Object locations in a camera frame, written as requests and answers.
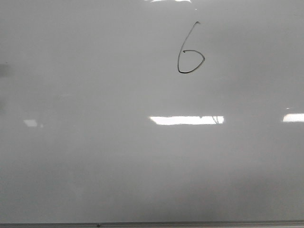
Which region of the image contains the white glossy whiteboard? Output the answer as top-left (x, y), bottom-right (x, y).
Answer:
top-left (0, 0), bottom-right (304, 223)

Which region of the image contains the grey aluminium whiteboard frame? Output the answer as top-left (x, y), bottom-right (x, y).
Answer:
top-left (0, 220), bottom-right (304, 228)

